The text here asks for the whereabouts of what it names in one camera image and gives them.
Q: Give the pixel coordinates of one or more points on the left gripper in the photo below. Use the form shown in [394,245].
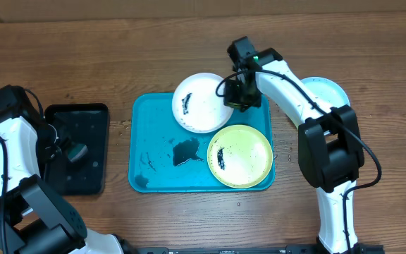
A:
[48,153]

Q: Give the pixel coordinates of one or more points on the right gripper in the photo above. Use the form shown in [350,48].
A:
[232,99]

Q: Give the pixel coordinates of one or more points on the dark green sponge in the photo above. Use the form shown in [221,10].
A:
[76,151]

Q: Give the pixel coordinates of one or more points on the white plate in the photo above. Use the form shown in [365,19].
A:
[195,105]

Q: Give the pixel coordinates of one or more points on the yellow-green plate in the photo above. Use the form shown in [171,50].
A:
[239,156]

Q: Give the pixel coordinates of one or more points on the light blue plate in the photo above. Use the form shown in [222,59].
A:
[324,92]

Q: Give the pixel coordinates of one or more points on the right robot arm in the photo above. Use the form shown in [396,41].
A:
[329,155]

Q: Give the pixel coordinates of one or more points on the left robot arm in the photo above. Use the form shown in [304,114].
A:
[34,218]

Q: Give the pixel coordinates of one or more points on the black rectangular water tray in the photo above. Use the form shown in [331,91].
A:
[87,124]

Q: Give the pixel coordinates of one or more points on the teal plastic tray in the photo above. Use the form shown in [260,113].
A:
[164,157]

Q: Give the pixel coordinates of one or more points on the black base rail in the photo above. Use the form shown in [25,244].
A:
[316,248]

